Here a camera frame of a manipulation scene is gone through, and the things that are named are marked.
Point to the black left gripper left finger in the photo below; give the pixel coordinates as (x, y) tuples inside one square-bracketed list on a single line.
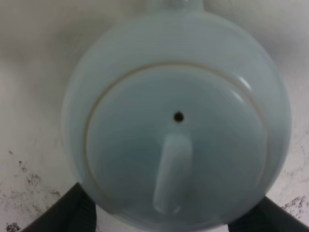
[(74, 212)]

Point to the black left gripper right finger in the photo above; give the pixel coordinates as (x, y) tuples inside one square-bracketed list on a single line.
[(267, 217)]

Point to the light blue porcelain teapot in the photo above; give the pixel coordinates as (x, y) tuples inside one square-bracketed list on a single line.
[(176, 120)]

